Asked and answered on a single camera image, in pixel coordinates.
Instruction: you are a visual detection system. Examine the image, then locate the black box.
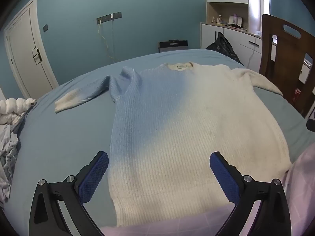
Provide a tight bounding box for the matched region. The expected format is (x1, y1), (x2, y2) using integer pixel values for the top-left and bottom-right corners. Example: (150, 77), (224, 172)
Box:
(159, 39), (189, 53)

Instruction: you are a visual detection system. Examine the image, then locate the bed with blue sheet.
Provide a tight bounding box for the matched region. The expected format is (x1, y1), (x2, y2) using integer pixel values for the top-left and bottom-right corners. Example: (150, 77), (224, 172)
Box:
(0, 49), (315, 236)

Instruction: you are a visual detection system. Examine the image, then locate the bright window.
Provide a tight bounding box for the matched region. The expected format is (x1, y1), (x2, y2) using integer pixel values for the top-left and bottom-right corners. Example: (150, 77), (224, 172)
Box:
(248, 0), (270, 33)

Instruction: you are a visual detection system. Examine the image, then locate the thin white cable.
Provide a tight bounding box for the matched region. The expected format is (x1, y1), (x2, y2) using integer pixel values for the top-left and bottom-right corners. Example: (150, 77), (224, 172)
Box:
(111, 18), (116, 62)

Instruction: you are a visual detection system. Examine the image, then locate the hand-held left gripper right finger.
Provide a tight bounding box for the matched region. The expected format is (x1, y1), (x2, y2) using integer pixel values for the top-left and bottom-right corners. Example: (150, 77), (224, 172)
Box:
(210, 151), (289, 236)

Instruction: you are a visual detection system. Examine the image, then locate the brown wooden chair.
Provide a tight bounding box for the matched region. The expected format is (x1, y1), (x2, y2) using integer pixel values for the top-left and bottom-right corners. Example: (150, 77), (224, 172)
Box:
(258, 13), (315, 118)

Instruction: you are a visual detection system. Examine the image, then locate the black plastic bag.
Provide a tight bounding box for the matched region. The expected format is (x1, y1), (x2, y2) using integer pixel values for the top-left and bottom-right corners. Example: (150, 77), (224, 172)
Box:
(205, 32), (244, 65)

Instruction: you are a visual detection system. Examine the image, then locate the white door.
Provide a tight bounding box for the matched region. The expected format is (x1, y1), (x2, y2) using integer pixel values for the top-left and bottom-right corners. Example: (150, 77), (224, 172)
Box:
(4, 0), (59, 100)

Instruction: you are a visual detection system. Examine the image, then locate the white puffy jacket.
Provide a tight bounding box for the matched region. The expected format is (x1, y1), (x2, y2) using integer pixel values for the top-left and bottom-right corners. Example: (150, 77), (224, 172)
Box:
(0, 98), (37, 124)

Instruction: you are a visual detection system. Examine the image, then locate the door handle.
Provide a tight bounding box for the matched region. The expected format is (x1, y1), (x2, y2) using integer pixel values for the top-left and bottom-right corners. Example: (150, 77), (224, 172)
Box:
(31, 49), (43, 65)

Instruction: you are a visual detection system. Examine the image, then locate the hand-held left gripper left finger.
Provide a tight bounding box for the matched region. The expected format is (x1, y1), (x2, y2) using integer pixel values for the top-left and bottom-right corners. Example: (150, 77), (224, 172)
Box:
(29, 151), (109, 236)

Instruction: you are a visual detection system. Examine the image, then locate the pink checked clothing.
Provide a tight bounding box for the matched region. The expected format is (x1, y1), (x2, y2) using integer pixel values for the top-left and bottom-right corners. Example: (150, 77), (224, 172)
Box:
(100, 147), (315, 236)

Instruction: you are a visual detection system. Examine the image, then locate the white low cabinet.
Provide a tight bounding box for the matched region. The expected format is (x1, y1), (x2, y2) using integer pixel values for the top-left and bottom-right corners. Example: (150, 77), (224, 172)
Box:
(200, 23), (264, 73)

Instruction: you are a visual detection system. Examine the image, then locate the white card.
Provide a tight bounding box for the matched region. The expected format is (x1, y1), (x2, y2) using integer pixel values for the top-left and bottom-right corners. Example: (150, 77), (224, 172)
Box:
(228, 15), (243, 25)

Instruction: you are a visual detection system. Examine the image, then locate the white cabinet cable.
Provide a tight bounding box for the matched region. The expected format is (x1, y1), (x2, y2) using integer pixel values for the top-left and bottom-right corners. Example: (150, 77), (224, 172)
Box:
(247, 36), (258, 68)

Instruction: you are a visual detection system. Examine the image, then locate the grey wall socket panel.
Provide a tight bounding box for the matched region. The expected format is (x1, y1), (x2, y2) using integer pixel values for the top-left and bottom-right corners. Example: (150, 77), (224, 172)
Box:
(96, 11), (122, 24)

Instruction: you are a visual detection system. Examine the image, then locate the blue and white knit sweater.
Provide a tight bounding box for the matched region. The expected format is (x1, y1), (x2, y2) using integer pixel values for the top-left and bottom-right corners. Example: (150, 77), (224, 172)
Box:
(54, 62), (293, 228)

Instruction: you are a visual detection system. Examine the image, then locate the grey crumpled cloth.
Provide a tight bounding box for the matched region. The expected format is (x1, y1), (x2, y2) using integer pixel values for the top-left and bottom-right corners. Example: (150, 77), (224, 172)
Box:
(0, 111), (30, 199)

